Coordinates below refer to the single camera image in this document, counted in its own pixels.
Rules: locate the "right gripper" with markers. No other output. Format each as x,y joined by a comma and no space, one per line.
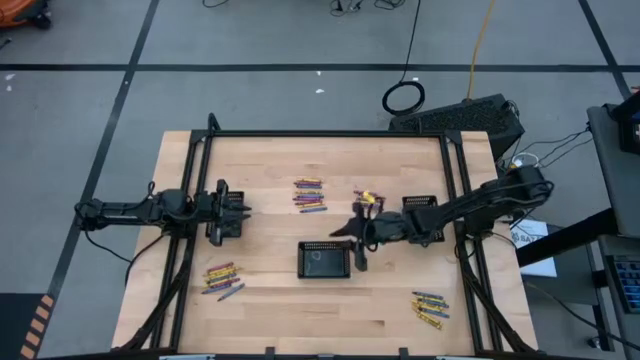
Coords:
392,227

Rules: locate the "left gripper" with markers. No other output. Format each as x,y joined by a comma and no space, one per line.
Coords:
222,210

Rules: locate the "black plastic slotted basket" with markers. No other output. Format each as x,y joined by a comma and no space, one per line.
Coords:
306,260
237,230
420,201

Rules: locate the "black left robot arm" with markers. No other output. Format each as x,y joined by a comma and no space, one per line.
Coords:
125,212

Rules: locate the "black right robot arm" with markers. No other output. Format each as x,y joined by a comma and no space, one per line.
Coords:
480,200

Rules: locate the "black perforated computer case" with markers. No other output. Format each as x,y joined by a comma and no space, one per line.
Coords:
460,117

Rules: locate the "silver aluminium extrusion bar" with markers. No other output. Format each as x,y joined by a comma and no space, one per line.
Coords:
457,358
187,357

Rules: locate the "white paper sheet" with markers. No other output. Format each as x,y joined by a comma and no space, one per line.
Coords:
540,265

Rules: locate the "black desk crossbar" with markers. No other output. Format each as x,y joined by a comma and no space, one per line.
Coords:
565,239

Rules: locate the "black orange striped floor mat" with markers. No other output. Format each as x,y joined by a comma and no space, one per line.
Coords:
12,325

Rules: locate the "grey cart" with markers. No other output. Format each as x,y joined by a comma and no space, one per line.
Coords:
615,180

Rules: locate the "backlit keyboard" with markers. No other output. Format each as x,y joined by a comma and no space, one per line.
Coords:
627,285

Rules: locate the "black screen device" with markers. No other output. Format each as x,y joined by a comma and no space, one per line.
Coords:
631,135

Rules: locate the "orange shop vacuum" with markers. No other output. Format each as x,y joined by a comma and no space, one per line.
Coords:
17,10

